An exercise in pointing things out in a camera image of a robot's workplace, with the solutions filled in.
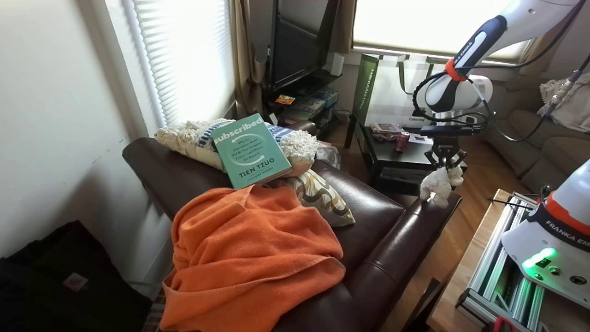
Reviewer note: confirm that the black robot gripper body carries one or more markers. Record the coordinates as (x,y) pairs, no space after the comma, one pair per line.
(445,152)

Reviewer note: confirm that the white stuffed toy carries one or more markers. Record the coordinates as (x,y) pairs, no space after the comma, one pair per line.
(440,184)

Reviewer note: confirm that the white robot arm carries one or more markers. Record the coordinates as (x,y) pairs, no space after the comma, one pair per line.
(456,103)

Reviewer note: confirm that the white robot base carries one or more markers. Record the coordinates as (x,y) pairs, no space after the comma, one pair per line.
(552,245)

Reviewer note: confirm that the brown leather couch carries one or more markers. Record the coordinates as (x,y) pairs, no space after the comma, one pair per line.
(381,252)

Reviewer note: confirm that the red soda can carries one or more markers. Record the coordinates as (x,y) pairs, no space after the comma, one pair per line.
(401,143)

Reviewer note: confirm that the black coffee table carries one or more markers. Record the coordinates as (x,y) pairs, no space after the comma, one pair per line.
(390,171)

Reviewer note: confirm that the white red card box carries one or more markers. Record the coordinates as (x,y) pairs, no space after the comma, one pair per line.
(386,130)

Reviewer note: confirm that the grey sofa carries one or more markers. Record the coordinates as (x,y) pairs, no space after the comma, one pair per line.
(543,134)

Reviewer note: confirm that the yellow wave pattern pillow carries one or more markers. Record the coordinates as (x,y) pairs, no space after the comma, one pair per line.
(316,191)

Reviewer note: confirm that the black tv stand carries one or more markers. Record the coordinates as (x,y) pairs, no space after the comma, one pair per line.
(309,104)

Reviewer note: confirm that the black flat screen television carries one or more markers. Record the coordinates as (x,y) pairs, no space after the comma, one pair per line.
(302,40)

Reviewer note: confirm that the green book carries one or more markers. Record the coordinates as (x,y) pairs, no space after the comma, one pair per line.
(248,152)

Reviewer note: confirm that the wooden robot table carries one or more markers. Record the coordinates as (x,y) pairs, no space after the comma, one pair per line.
(490,289)

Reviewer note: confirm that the beige curtain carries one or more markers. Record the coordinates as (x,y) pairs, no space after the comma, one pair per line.
(248,69)

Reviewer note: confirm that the orange blanket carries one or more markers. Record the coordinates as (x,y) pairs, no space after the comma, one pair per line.
(243,259)

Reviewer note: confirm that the blue white knitted pillow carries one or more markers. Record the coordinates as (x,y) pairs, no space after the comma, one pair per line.
(193,139)

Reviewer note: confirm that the white window blinds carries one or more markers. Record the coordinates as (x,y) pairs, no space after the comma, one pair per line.
(187,55)

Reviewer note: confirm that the black bag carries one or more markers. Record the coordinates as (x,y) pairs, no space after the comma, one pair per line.
(67,283)

